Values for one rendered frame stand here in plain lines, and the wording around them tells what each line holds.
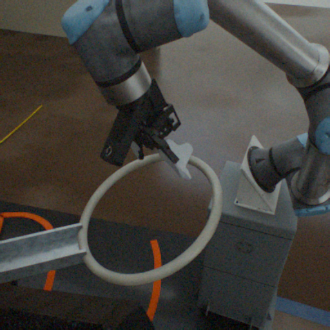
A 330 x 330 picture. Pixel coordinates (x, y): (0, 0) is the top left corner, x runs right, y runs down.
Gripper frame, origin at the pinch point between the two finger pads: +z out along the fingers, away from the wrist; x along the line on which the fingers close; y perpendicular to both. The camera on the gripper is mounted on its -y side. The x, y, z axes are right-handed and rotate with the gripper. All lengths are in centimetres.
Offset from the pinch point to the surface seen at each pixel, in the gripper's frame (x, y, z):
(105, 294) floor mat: 99, -28, 133
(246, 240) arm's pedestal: 23, 32, 94
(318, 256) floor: 20, 82, 190
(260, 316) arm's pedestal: 19, 18, 154
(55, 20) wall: 539, 237, 110
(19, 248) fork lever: 48, -34, 23
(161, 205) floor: 131, 50, 156
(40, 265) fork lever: 35, -33, 23
